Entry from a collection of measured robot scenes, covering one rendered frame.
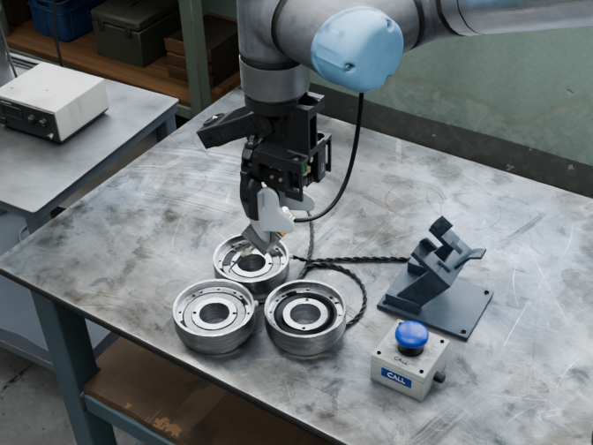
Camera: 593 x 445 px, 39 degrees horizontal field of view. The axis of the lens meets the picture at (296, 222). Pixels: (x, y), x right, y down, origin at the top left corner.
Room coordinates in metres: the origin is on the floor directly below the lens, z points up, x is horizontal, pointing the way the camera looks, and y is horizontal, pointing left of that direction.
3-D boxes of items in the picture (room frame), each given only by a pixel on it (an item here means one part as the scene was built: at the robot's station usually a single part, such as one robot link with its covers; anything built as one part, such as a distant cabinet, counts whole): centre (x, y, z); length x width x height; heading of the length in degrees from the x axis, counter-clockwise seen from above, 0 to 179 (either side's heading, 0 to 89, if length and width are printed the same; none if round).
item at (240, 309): (0.77, 0.11, 0.82); 0.08 x 0.08 x 0.02
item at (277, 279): (0.87, 0.06, 0.82); 0.10 x 0.10 x 0.04
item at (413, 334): (0.69, -0.13, 0.85); 0.04 x 0.04 x 0.05
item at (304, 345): (0.77, -0.01, 0.82); 0.10 x 0.10 x 0.04
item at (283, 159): (0.80, 0.01, 1.07); 0.09 x 0.08 x 0.12; 59
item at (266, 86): (0.81, 0.02, 1.15); 0.08 x 0.08 x 0.05
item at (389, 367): (0.68, -0.14, 0.82); 0.08 x 0.07 x 0.05; 56
